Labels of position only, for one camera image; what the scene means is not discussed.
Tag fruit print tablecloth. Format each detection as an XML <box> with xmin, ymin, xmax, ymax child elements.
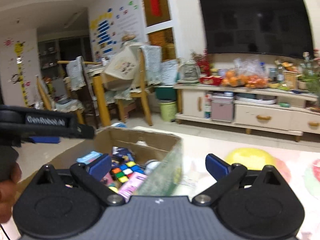
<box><xmin>132</xmin><ymin>126</ymin><xmax>320</xmax><ymax>240</ymax></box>

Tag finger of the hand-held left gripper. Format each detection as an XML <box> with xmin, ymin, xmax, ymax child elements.
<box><xmin>65</xmin><ymin>120</ymin><xmax>96</xmax><ymax>140</ymax></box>

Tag plastic bag of oranges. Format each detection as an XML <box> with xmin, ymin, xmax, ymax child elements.
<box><xmin>242</xmin><ymin>57</ymin><xmax>270</xmax><ymax>89</ymax></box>
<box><xmin>221</xmin><ymin>59</ymin><xmax>247</xmax><ymax>87</ymax></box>

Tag pink metal case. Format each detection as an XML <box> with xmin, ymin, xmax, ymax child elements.
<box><xmin>211</xmin><ymin>95</ymin><xmax>235</xmax><ymax>123</ymax></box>

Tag wall poster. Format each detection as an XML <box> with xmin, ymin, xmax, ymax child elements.
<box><xmin>89</xmin><ymin>0</ymin><xmax>145</xmax><ymax>63</ymax></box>

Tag beige printed tote bag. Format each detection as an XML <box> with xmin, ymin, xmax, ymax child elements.
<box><xmin>103</xmin><ymin>45</ymin><xmax>140</xmax><ymax>92</ymax></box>

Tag white oval tray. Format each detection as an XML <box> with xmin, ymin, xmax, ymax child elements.
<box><xmin>235</xmin><ymin>94</ymin><xmax>277</xmax><ymax>105</ymax></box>

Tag green printed cardboard box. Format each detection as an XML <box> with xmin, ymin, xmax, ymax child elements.
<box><xmin>20</xmin><ymin>126</ymin><xmax>184</xmax><ymax>198</ymax></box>

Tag glass kettle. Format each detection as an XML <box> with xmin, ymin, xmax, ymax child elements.
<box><xmin>178</xmin><ymin>60</ymin><xmax>202</xmax><ymax>83</ymax></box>

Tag wooden chair lace cover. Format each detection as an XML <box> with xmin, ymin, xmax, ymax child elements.
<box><xmin>117</xmin><ymin>45</ymin><xmax>163</xmax><ymax>127</ymax></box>
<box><xmin>57</xmin><ymin>56</ymin><xmax>110</xmax><ymax>128</ymax></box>

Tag black patterned cube box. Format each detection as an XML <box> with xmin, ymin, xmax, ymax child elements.
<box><xmin>110</xmin><ymin>146</ymin><xmax>137</xmax><ymax>167</ymax></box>

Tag pink purple toy box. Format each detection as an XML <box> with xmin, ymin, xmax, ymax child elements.
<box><xmin>117</xmin><ymin>171</ymin><xmax>148</xmax><ymax>203</ymax></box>

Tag light green bin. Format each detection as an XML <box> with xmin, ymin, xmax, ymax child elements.
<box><xmin>158</xmin><ymin>100</ymin><xmax>177</xmax><ymax>122</ymax></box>

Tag white document sheet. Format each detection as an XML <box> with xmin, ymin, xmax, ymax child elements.
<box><xmin>161</xmin><ymin>59</ymin><xmax>179</xmax><ymax>85</ymax></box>

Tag blue bag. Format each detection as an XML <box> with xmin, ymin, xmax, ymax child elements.
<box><xmin>31</xmin><ymin>135</ymin><xmax>61</xmax><ymax>144</ymax></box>

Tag dark shelf cabinet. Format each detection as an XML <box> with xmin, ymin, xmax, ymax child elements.
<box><xmin>37</xmin><ymin>39</ymin><xmax>89</xmax><ymax>80</ymax></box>

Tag giraffe height chart sticker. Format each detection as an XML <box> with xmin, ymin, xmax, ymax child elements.
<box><xmin>4</xmin><ymin>39</ymin><xmax>33</xmax><ymax>108</ymax></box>

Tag red snack box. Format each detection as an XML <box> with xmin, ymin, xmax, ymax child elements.
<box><xmin>199</xmin><ymin>76</ymin><xmax>223</xmax><ymax>85</ymax></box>

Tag wooden chair lace seat cushion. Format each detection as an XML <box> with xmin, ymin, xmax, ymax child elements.
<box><xmin>36</xmin><ymin>76</ymin><xmax>85</xmax><ymax>124</ymax></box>

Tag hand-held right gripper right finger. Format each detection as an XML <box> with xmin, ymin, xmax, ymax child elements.
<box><xmin>192</xmin><ymin>154</ymin><xmax>284</xmax><ymax>206</ymax></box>

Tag cream television cabinet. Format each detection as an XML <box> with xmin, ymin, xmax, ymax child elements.
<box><xmin>174</xmin><ymin>82</ymin><xmax>320</xmax><ymax>142</ymax></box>

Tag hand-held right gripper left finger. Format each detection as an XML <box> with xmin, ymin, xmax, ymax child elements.
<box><xmin>35</xmin><ymin>154</ymin><xmax>125</xmax><ymax>206</ymax></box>

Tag pastel blue pink box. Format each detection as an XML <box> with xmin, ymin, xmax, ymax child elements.
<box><xmin>76</xmin><ymin>151</ymin><xmax>103</xmax><ymax>165</ymax></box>

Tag colourful puzzle cube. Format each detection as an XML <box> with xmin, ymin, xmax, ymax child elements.
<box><xmin>111</xmin><ymin>161</ymin><xmax>145</xmax><ymax>183</ymax></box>

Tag person's left hand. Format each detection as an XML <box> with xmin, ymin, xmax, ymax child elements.
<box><xmin>0</xmin><ymin>164</ymin><xmax>22</xmax><ymax>224</ymax></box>

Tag black television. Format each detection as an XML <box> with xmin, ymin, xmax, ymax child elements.
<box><xmin>198</xmin><ymin>0</ymin><xmax>314</xmax><ymax>59</ymax></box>

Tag red berry plant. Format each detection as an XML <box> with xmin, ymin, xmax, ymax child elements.
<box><xmin>191</xmin><ymin>49</ymin><xmax>213</xmax><ymax>77</ymax></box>

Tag small drink carton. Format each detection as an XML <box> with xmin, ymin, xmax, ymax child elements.
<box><xmin>204</xmin><ymin>94</ymin><xmax>212</xmax><ymax>119</ymax></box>

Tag dark green storage box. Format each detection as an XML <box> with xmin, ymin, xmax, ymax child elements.
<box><xmin>154</xmin><ymin>85</ymin><xmax>178</xmax><ymax>101</ymax></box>

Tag pink box blue figure print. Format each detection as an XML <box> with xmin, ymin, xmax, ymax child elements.
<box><xmin>100</xmin><ymin>172</ymin><xmax>115</xmax><ymax>188</ymax></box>

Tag pink flower bouquet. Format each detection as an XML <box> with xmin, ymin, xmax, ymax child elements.
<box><xmin>299</xmin><ymin>49</ymin><xmax>320</xmax><ymax>93</ymax></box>

